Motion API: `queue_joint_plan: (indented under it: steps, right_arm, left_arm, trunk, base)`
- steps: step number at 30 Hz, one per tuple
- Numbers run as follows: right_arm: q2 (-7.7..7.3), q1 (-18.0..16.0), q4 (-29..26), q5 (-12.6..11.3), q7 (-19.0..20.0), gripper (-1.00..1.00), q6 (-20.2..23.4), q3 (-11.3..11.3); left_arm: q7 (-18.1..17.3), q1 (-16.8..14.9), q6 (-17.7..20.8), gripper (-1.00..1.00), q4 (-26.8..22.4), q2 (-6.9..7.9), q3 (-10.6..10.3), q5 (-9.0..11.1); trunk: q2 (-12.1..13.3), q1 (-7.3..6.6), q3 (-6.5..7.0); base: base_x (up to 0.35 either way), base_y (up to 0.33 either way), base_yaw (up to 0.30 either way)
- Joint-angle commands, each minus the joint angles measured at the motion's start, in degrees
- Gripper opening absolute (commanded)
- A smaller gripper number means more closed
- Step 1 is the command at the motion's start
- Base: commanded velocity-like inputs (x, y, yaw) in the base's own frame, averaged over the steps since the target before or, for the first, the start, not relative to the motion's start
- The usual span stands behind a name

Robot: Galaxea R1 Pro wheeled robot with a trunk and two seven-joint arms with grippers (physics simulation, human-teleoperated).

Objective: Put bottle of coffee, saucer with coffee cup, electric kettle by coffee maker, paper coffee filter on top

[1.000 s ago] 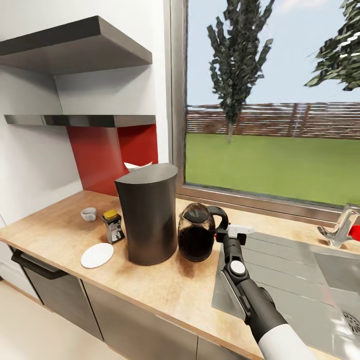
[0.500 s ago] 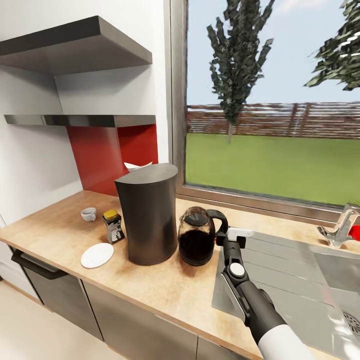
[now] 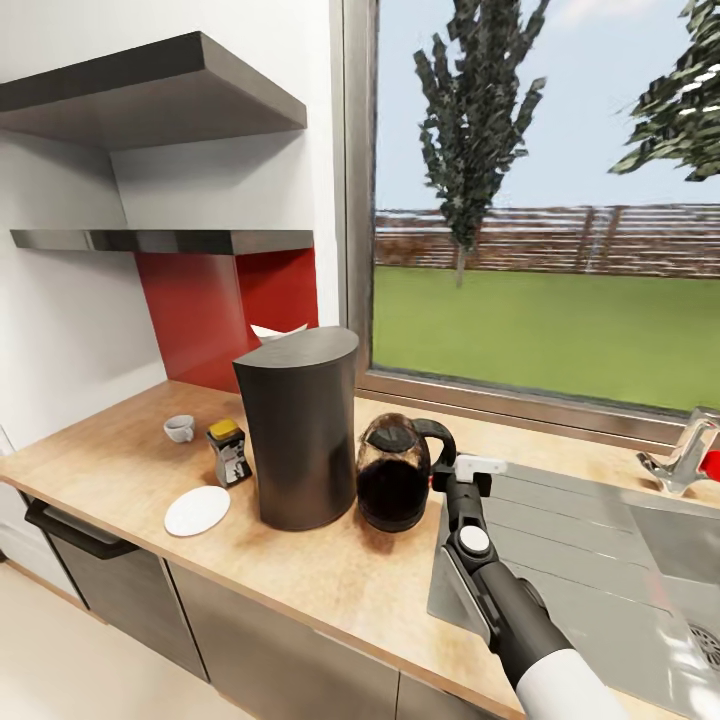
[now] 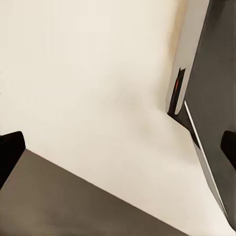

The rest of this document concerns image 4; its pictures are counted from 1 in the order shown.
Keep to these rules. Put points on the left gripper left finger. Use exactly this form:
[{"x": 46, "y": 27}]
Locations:
[{"x": 12, "y": 146}]

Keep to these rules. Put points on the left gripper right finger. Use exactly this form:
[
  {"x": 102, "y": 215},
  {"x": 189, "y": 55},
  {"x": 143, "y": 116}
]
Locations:
[{"x": 228, "y": 146}]

